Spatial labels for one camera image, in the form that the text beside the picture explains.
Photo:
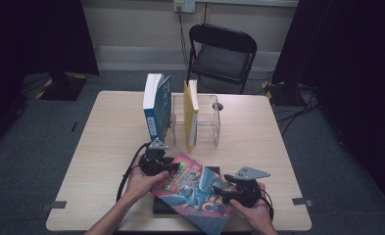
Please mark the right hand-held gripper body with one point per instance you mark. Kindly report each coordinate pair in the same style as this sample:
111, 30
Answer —
249, 192

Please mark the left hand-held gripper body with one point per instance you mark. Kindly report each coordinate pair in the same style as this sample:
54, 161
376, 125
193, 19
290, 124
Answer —
154, 161

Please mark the red illustrated book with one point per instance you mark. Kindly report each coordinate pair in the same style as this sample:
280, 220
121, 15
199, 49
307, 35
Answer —
193, 196

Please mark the black book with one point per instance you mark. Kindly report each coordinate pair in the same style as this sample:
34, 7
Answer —
164, 207

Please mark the yellow book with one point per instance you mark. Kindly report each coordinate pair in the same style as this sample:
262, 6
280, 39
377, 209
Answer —
190, 120

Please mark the blue book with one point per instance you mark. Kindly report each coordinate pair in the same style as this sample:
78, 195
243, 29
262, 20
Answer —
159, 111

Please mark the clear acrylic book rack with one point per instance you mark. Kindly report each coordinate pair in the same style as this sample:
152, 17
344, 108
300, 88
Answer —
208, 120

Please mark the person's left hand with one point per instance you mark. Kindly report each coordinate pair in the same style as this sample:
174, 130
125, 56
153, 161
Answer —
141, 184

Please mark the person's right hand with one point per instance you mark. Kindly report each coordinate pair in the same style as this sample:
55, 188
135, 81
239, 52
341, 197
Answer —
258, 217

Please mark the grey tape strip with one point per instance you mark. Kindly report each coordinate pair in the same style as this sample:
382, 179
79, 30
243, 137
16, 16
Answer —
57, 205
302, 202

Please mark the dark round table grommet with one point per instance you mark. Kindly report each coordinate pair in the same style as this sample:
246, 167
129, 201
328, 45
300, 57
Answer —
218, 106

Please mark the black marker pen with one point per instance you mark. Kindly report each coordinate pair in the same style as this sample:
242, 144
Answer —
74, 126

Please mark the black stand base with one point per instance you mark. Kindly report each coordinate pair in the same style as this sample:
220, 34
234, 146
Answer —
286, 94
62, 86

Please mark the black folding chair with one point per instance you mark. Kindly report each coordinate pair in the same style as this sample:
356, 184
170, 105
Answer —
222, 58

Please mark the black curtain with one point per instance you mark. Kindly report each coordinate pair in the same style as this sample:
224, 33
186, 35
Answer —
350, 65
33, 39

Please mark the white wall socket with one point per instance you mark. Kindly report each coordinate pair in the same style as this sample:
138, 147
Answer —
184, 6

